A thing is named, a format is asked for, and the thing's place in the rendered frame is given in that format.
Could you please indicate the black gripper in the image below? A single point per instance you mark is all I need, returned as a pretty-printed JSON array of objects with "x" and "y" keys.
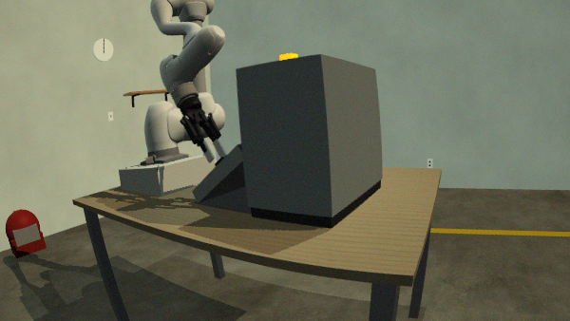
[{"x": 187, "y": 108}]

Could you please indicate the dark grey cabinet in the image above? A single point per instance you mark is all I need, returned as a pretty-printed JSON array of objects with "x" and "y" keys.
[{"x": 310, "y": 142}]

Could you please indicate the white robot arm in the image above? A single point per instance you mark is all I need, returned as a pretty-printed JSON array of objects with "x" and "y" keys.
[{"x": 162, "y": 127}]

